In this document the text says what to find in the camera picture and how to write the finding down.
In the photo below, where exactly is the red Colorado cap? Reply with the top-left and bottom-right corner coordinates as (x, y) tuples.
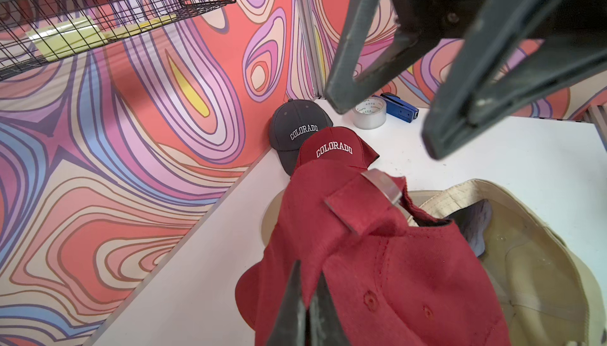
(296, 126), (379, 169)

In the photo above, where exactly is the clear tape roll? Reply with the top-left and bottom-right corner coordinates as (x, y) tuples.
(352, 96), (387, 130)

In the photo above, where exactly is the grey Colorado cap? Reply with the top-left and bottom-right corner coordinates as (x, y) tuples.
(269, 99), (334, 176)

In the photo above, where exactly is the dark red cap front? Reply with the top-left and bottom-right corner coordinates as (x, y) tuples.
(236, 159), (511, 345)

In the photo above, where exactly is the beige cap under red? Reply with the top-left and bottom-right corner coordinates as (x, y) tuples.
(260, 190), (285, 246)

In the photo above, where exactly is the black wire basket back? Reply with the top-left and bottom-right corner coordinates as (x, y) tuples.
(0, 0), (236, 81)

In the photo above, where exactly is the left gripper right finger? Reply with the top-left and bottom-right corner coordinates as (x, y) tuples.
(308, 273), (351, 346)

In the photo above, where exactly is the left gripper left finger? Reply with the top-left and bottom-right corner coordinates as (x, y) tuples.
(267, 261), (308, 346)

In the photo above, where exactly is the beige cap upside down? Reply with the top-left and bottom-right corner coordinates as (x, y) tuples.
(410, 179), (606, 345)

